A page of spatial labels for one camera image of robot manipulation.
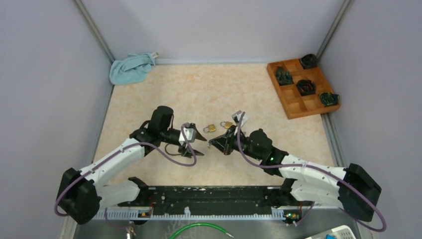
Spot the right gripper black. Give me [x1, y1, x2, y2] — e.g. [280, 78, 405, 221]
[210, 124, 263, 161]

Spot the black cable lock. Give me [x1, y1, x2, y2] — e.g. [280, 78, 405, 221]
[164, 143, 185, 158]

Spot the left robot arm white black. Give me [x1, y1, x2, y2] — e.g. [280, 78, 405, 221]
[54, 106, 206, 225]

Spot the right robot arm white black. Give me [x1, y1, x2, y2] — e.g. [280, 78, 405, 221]
[209, 126, 382, 222]

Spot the brass padlock right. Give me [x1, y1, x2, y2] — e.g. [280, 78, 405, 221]
[220, 121, 233, 129]

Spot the brass padlock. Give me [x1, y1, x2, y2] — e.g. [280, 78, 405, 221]
[203, 124, 216, 133]
[220, 121, 233, 129]

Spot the brass padlock left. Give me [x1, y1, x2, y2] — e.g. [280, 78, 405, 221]
[203, 124, 216, 133]

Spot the dark rosette upper left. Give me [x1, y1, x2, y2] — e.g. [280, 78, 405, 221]
[275, 67, 294, 86]

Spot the wooden compartment tray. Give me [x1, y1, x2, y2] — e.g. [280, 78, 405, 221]
[267, 58, 340, 119]

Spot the light blue cloth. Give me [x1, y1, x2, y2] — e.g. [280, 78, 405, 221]
[109, 52, 160, 85]

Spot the dark rosette centre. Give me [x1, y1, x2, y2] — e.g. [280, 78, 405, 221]
[296, 79, 316, 97]

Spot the dark rosette right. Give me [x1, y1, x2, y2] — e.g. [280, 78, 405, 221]
[318, 92, 339, 107]

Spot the dark rosette top corner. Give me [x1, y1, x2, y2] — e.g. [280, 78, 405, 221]
[299, 54, 319, 70]

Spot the white basket corner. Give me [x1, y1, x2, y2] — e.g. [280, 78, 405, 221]
[306, 225, 356, 239]

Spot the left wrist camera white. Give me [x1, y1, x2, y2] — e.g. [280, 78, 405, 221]
[179, 122, 196, 144]

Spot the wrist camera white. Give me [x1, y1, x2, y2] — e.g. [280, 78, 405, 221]
[179, 122, 196, 144]
[231, 111, 248, 126]

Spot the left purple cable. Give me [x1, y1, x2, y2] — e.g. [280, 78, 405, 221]
[54, 124, 198, 218]

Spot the purple cable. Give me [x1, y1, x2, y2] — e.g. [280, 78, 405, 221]
[236, 112, 387, 233]
[54, 124, 198, 218]

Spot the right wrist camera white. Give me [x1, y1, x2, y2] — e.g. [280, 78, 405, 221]
[231, 111, 248, 126]

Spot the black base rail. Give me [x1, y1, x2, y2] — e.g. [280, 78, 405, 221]
[118, 185, 312, 219]

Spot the green cable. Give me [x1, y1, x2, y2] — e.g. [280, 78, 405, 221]
[169, 223, 235, 239]

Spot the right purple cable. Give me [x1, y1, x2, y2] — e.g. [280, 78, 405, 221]
[236, 112, 387, 233]

